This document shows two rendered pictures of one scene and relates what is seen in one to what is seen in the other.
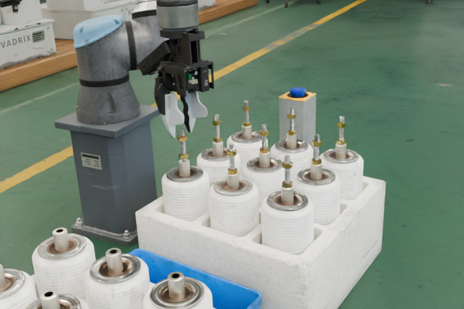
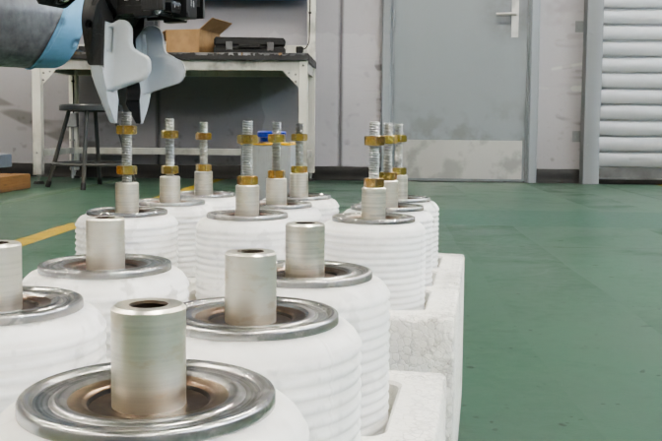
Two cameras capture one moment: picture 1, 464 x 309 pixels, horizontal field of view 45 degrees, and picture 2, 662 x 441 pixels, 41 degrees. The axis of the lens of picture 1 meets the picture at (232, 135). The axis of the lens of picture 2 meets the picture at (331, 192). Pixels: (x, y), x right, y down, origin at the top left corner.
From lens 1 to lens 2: 0.52 m
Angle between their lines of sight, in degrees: 30
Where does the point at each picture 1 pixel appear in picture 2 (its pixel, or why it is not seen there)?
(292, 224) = (402, 249)
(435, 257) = (552, 393)
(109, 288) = (119, 286)
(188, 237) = not seen: hidden behind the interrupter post
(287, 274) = (411, 346)
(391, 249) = (475, 392)
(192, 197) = (154, 250)
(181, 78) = not seen: outside the picture
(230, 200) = (257, 227)
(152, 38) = not seen: outside the picture
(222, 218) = not seen: hidden behind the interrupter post
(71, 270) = not seen: outside the picture
